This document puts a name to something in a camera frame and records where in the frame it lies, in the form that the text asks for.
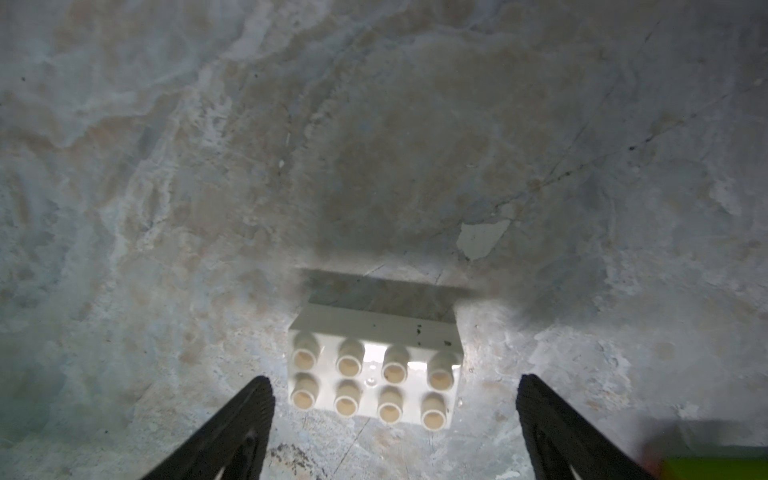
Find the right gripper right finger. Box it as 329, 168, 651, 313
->
516, 374, 652, 480

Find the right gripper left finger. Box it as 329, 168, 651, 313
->
145, 376, 276, 479

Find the lime green long lego brick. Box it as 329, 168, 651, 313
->
660, 457, 768, 480

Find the white lego brick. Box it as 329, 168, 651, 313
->
287, 304, 464, 432

